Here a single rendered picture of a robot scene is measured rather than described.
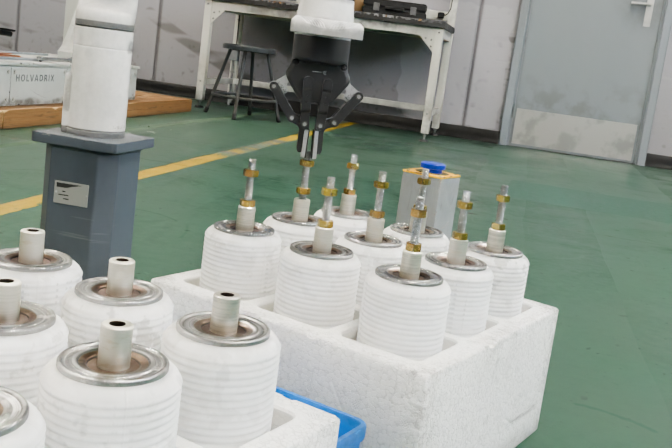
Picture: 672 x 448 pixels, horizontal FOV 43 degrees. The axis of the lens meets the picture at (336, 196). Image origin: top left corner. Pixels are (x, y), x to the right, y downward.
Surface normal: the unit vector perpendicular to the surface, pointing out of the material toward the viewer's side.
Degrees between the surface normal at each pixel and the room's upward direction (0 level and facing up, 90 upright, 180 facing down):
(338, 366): 90
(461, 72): 90
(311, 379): 90
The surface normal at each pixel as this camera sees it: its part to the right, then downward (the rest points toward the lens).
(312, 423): 0.13, -0.98
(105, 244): 0.53, 0.21
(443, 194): 0.83, 0.20
